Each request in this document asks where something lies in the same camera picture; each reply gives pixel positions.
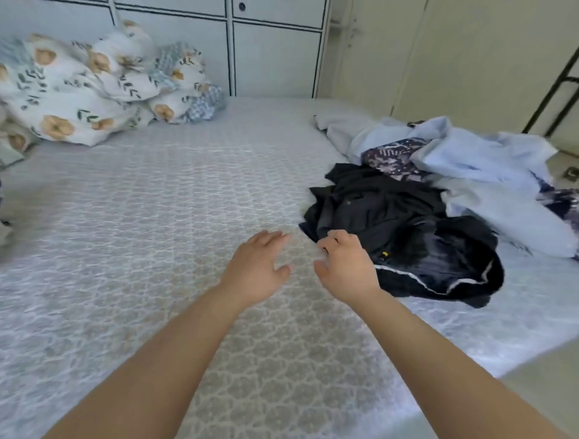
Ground floral bunched quilt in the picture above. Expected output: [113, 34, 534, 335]
[156, 42, 229, 125]

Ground floral pillow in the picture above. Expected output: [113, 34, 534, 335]
[0, 104, 39, 170]

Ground person's right hand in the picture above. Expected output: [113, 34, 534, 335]
[313, 229, 383, 309]

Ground person's left hand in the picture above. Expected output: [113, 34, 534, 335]
[220, 230, 295, 311]

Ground bed with grey patterned sheet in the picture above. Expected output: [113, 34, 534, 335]
[0, 96, 579, 439]

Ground white door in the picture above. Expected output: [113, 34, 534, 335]
[317, 0, 579, 157]

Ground person's right forearm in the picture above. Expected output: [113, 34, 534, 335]
[353, 291, 566, 439]

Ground black metal rack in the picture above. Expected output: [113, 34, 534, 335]
[522, 47, 579, 139]

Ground white wardrobe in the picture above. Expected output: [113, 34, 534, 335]
[0, 0, 332, 101]

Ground light blue hooded jacket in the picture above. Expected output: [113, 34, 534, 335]
[313, 110, 579, 261]

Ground dark purple patterned garment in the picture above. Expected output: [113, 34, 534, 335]
[361, 136, 432, 181]

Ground black shorts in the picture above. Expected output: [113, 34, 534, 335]
[299, 163, 449, 264]

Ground person's left forearm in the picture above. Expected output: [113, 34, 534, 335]
[43, 288, 247, 439]

